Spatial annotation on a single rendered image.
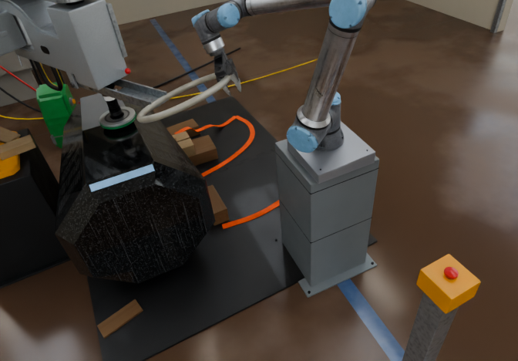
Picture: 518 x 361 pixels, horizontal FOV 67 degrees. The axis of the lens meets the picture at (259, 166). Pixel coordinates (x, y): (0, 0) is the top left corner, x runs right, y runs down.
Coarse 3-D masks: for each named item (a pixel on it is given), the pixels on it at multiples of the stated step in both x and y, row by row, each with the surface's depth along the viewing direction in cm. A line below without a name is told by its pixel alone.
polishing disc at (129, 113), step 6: (126, 108) 242; (132, 108) 242; (108, 114) 238; (126, 114) 236; (132, 114) 236; (102, 120) 233; (108, 120) 232; (114, 120) 232; (120, 120) 231; (126, 120) 231; (108, 126) 229; (114, 126) 228
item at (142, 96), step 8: (120, 80) 220; (88, 88) 225; (104, 88) 214; (128, 88) 220; (136, 88) 215; (144, 88) 210; (152, 88) 207; (112, 96) 214; (120, 96) 208; (128, 96) 204; (136, 96) 211; (144, 96) 210; (152, 96) 209; (160, 96) 206; (136, 104) 203; (144, 104) 198; (160, 104) 201
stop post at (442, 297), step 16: (448, 256) 120; (432, 272) 116; (464, 272) 115; (432, 288) 115; (448, 288) 112; (464, 288) 111; (432, 304) 121; (448, 304) 111; (416, 320) 133; (432, 320) 124; (448, 320) 125; (416, 336) 137; (432, 336) 128; (416, 352) 140; (432, 352) 137
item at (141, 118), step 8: (200, 80) 202; (208, 80) 201; (224, 80) 172; (184, 88) 204; (216, 88) 167; (168, 96) 202; (200, 96) 163; (208, 96) 166; (152, 104) 196; (184, 104) 162; (192, 104) 163; (144, 112) 188; (160, 112) 165; (168, 112) 163; (176, 112) 163; (144, 120) 170; (152, 120) 167
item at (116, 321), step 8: (128, 304) 237; (136, 304) 236; (120, 312) 233; (128, 312) 232; (136, 312) 232; (104, 320) 230; (112, 320) 229; (120, 320) 229; (128, 320) 229; (104, 328) 226; (112, 328) 226; (104, 336) 222
